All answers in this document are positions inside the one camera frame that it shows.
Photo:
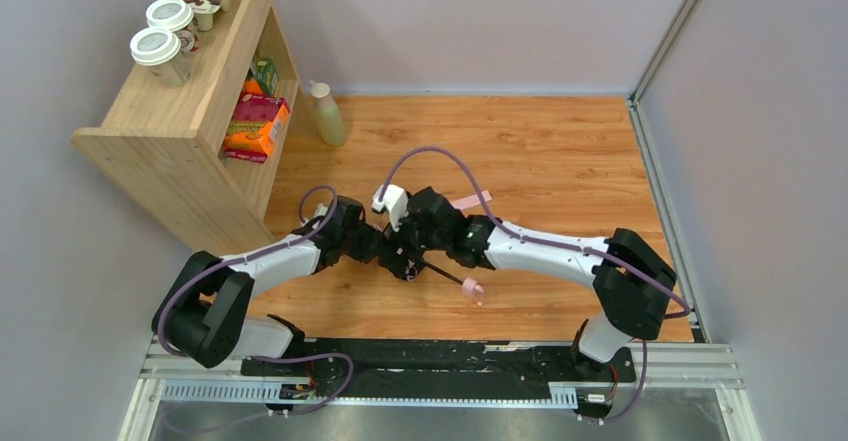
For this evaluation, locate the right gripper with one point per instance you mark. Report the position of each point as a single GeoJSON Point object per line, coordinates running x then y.
{"type": "Point", "coordinates": [403, 252]}

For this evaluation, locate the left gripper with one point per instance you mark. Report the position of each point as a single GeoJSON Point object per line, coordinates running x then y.
{"type": "Point", "coordinates": [370, 244]}

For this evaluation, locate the pink folding umbrella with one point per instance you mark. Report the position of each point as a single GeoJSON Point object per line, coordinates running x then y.
{"type": "Point", "coordinates": [470, 286]}

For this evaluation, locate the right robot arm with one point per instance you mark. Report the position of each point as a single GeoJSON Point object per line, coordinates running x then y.
{"type": "Point", "coordinates": [632, 282]}

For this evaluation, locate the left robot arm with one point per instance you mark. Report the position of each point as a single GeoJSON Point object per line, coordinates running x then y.
{"type": "Point", "coordinates": [204, 314]}

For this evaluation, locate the green squeeze bottle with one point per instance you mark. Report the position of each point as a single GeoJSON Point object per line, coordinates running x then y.
{"type": "Point", "coordinates": [327, 114]}

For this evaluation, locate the orange pink snack box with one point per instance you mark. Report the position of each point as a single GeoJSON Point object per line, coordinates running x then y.
{"type": "Point", "coordinates": [255, 127]}

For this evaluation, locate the wooden shelf unit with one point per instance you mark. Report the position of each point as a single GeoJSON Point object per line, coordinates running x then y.
{"type": "Point", "coordinates": [161, 145]}

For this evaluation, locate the green carton on shelf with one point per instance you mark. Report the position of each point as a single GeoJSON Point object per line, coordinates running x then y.
{"type": "Point", "coordinates": [263, 78]}

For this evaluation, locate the white lidded jar front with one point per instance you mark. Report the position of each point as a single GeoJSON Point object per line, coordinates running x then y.
{"type": "Point", "coordinates": [159, 52]}

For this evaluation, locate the white lidded jar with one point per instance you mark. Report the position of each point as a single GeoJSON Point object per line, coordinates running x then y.
{"type": "Point", "coordinates": [159, 52]}
{"type": "Point", "coordinates": [177, 17]}

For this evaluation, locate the white lidded jar rear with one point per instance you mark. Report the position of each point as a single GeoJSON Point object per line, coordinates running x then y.
{"type": "Point", "coordinates": [177, 17]}

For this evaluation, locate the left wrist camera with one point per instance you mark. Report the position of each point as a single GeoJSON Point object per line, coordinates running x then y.
{"type": "Point", "coordinates": [321, 211]}

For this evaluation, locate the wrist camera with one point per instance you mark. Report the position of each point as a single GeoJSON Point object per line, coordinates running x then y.
{"type": "Point", "coordinates": [321, 211]}
{"type": "Point", "coordinates": [391, 201]}

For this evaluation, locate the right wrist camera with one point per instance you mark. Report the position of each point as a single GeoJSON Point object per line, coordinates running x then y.
{"type": "Point", "coordinates": [391, 201]}

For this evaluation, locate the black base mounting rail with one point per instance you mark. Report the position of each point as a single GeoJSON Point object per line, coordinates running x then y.
{"type": "Point", "coordinates": [439, 369]}

